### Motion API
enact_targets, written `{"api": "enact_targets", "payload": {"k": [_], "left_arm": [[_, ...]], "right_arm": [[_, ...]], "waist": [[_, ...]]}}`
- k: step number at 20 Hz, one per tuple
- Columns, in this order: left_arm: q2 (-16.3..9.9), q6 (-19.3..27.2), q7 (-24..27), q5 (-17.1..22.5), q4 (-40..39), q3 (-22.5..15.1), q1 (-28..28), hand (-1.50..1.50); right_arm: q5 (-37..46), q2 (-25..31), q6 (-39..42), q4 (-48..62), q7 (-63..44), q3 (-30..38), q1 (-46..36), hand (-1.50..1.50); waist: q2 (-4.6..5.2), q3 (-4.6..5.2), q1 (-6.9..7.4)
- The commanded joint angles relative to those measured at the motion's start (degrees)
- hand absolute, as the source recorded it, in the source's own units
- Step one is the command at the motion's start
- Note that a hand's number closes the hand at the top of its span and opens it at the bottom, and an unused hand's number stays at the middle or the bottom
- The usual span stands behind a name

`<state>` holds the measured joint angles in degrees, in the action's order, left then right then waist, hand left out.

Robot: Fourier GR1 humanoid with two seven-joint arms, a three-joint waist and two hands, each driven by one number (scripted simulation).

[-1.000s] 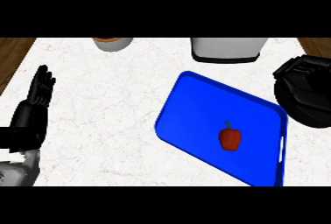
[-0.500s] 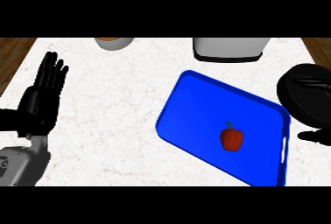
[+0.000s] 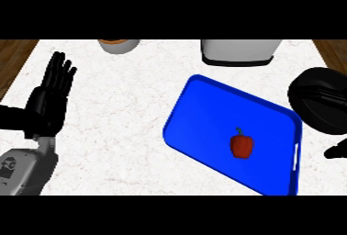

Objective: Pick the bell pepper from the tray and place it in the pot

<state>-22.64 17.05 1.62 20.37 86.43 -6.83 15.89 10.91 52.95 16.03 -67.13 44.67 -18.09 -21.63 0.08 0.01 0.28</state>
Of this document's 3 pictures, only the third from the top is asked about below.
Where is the red bell pepper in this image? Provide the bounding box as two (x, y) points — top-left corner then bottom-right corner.
(228, 127), (255, 160)

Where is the black pot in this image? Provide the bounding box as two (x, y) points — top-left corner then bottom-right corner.
(287, 67), (347, 136)

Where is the blue plastic tray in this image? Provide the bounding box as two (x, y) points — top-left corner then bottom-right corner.
(162, 73), (304, 196)

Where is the grey cup with orange rim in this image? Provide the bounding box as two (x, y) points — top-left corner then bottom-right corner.
(96, 39), (140, 55)

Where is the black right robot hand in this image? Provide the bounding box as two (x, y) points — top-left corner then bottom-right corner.
(321, 143), (347, 160)

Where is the white appliance with black base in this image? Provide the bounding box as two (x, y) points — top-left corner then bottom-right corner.
(199, 39), (283, 67)

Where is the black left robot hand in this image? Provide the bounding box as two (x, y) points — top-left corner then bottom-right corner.
(0, 50), (78, 140)

